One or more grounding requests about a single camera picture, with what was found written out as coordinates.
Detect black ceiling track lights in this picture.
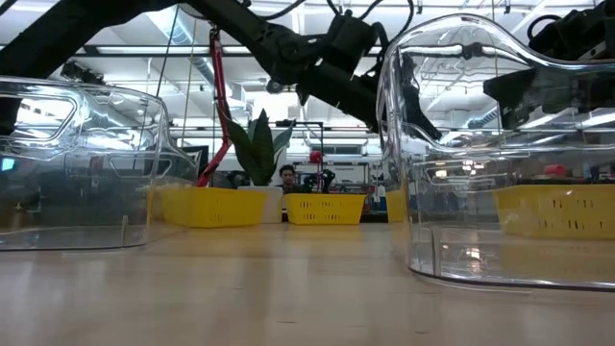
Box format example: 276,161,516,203
59,59,107,87

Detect small black background robot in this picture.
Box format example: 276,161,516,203
302,168,338,195

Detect clear plastic basket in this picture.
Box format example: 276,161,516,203
376,12,615,292
0,75,202,252

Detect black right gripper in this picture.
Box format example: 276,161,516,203
481,0,615,131

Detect white plant pot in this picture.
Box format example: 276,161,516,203
236,185,285,226

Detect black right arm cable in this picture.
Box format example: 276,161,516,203
526,13,564,41

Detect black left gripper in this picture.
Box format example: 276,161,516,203
273,33,443,142

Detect green leafy plant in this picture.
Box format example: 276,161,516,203
224,108,296,187

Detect person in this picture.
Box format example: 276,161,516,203
275,163,304,196

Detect black metal frame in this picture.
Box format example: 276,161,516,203
275,119,327,194

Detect yellow plastic basket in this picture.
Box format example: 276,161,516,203
146,185,268,229
283,192,368,226
493,184,615,242

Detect silver ceiling duct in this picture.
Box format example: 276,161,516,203
145,6,218,91

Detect red metal pole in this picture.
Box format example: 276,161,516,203
196,27,234,188

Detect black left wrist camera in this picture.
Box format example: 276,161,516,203
325,10,381,74

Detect white sign board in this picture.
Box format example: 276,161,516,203
292,161,371,190

